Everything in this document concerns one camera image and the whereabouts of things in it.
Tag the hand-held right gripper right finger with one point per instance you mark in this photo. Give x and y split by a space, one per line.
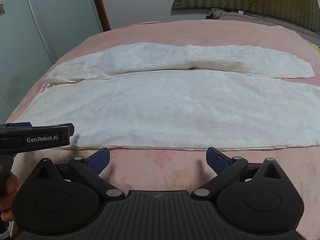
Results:
216 160

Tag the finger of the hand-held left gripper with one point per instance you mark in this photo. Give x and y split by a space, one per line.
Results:
70 129
20 124

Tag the beige pillow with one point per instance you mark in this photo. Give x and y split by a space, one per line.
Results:
250 18

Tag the person's left hand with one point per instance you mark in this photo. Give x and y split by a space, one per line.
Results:
11 185

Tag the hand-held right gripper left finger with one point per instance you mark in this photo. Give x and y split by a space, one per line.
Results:
98 161

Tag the white pants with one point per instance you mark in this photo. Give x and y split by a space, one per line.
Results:
175 105

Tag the pink blanket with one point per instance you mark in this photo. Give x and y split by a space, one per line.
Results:
180 30

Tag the brown wooden frame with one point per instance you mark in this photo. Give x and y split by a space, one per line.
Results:
100 5

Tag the floral wardrobe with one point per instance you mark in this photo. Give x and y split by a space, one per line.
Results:
50 17

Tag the yellow cloth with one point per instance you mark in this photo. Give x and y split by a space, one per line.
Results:
315 46

